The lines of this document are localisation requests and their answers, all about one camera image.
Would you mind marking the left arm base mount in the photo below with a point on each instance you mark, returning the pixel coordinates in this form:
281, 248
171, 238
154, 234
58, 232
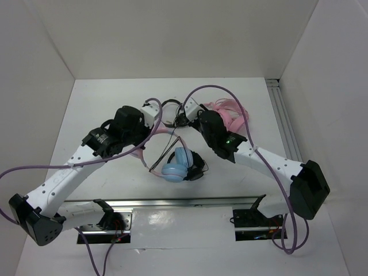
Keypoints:
118, 231

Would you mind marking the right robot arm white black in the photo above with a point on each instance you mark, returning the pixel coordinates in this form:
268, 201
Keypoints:
303, 185

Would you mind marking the black headphones near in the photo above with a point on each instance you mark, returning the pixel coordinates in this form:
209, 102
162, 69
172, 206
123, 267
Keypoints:
197, 169

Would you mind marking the aluminium side rail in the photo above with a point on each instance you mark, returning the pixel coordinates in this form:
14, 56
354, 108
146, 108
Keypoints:
284, 123

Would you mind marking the pink gaming headset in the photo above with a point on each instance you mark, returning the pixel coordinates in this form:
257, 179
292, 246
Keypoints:
231, 112

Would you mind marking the black headphones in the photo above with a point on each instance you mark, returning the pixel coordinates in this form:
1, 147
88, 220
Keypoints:
180, 120
197, 169

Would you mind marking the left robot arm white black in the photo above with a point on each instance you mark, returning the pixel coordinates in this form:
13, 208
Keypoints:
43, 214

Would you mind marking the black headphones far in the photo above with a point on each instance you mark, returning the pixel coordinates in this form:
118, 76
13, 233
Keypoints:
180, 120

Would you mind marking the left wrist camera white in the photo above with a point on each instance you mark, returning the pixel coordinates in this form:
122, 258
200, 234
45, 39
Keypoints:
151, 112

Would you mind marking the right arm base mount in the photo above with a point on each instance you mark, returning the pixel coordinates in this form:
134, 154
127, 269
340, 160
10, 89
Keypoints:
250, 225

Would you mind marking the pink blue cat-ear headphones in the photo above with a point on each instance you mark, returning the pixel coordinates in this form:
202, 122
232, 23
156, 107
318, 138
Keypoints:
139, 152

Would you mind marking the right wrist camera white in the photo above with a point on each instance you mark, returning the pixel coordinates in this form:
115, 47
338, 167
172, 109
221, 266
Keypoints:
191, 109

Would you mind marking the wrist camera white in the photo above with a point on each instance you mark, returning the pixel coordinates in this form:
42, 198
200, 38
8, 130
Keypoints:
191, 109
151, 112

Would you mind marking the aluminium front rail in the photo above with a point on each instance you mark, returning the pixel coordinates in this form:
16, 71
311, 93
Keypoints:
237, 202

